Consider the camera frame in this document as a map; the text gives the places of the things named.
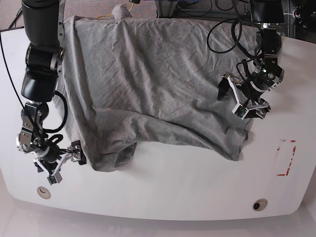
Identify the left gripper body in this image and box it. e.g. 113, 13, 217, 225
222, 73, 271, 119

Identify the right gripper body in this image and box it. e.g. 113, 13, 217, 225
33, 144, 72, 175

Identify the grey Hugging Face t-shirt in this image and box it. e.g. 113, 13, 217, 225
57, 5, 248, 172

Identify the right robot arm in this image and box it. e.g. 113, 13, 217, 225
17, 0, 86, 184

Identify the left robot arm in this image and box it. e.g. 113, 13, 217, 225
217, 0, 284, 119

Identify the red tape rectangle marking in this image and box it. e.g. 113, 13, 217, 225
275, 139, 297, 177

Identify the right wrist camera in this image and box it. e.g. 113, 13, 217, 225
47, 172, 62, 186

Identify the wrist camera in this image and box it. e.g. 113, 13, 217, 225
232, 104, 248, 119
47, 172, 62, 186

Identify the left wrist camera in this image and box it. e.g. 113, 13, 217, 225
232, 104, 248, 119

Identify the left table cable grommet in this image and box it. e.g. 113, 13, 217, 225
37, 186, 51, 199

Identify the table cable grommet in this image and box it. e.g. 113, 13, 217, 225
37, 186, 51, 199
252, 198, 268, 211

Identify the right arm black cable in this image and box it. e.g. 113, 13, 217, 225
41, 90, 69, 139

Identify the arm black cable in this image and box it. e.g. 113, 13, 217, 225
41, 90, 69, 139
206, 14, 262, 62

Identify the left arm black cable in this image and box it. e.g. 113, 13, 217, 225
206, 14, 262, 62

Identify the aluminium frame rail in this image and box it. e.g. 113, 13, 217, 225
155, 0, 250, 21

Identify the right table cable grommet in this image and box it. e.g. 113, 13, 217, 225
252, 198, 268, 211

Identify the yellow cable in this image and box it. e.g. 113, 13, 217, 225
96, 0, 135, 20

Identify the black cable on floor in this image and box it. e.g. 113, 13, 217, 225
7, 7, 24, 29

